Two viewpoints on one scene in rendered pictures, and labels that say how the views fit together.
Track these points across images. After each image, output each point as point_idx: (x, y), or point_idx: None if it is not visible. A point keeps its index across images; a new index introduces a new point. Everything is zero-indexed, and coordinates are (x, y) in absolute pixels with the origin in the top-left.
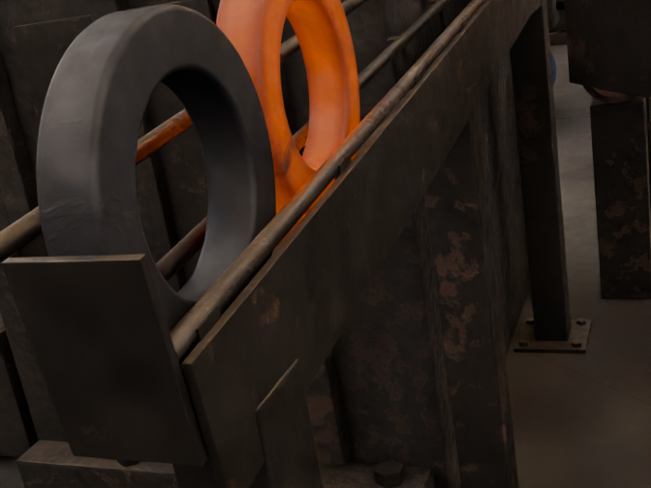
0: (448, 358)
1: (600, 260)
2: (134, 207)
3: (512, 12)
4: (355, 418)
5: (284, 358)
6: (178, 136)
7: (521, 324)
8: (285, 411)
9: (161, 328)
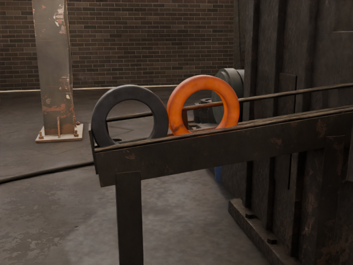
0: (305, 233)
1: None
2: (103, 122)
3: None
4: (301, 244)
5: (133, 168)
6: None
7: None
8: (128, 179)
9: (91, 144)
